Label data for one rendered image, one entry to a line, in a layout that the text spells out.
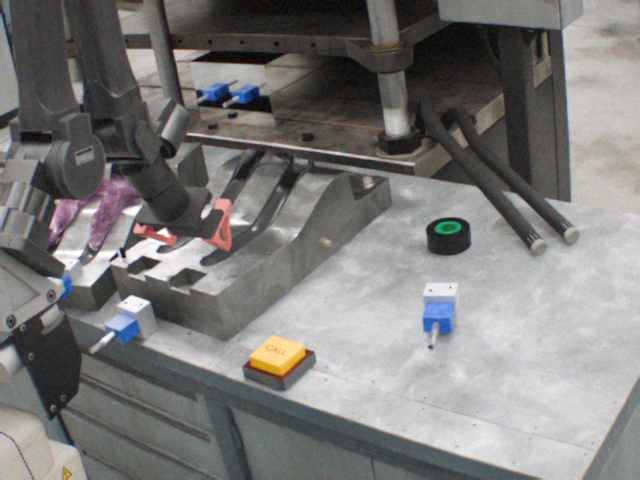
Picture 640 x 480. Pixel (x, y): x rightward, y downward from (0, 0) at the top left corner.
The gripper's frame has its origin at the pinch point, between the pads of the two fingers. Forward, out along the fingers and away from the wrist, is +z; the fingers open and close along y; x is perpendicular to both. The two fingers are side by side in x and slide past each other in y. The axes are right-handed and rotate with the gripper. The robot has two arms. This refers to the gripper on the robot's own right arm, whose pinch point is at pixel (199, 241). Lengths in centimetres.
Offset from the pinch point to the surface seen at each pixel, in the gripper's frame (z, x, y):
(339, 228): 29.4, -22.9, -5.5
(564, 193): 136, -111, -23
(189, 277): 15.0, -1.8, 10.4
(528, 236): 32, -26, -40
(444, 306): 19.6, -4.3, -32.0
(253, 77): 48, -78, 42
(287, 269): 22.4, -9.4, -2.4
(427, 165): 57, -59, -7
